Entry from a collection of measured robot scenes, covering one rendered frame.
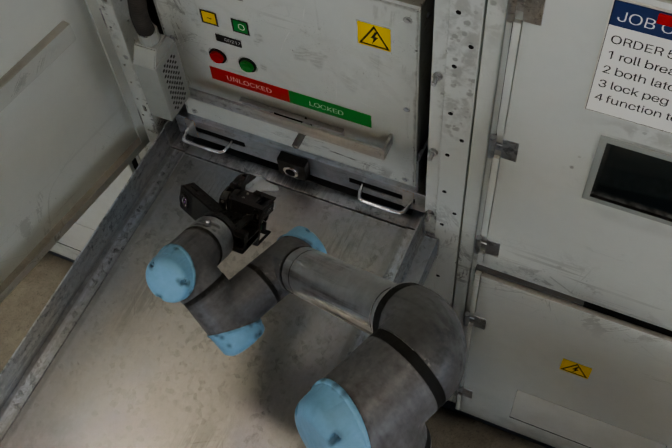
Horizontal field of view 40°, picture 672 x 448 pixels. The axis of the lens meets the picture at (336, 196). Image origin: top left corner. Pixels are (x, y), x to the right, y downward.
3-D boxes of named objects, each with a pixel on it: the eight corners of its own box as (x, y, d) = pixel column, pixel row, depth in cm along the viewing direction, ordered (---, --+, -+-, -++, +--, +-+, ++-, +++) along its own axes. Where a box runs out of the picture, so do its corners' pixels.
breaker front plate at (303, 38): (411, 195, 173) (416, 14, 133) (187, 121, 186) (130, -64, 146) (414, 189, 173) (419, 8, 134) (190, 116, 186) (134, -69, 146)
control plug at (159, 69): (173, 123, 167) (151, 58, 153) (150, 115, 168) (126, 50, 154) (193, 92, 171) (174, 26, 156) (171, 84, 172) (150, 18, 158)
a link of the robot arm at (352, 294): (486, 283, 104) (284, 208, 145) (418, 346, 101) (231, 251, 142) (523, 355, 109) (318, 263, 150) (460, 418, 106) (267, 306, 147)
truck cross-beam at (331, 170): (424, 213, 176) (425, 196, 171) (179, 131, 190) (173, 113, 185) (434, 193, 178) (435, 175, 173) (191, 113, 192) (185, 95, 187)
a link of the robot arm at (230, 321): (290, 313, 138) (246, 256, 137) (233, 363, 134) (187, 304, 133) (276, 313, 145) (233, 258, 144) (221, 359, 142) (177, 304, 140)
